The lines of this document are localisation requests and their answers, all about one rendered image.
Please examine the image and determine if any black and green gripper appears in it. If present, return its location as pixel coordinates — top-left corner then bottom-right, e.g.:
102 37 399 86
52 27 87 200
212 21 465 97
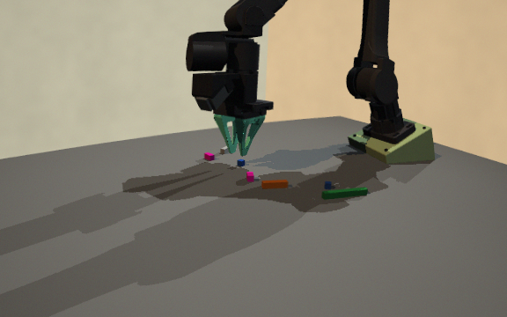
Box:
213 90 274 156

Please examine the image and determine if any green rod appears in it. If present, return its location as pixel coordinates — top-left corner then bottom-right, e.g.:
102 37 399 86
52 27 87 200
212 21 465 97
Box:
321 187 368 200

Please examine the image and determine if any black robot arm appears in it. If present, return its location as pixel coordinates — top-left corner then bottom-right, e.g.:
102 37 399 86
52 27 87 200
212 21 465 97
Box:
186 0 415 144

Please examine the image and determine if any orange rod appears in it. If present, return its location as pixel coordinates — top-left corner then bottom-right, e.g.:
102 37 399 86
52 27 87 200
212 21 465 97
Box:
261 180 288 189

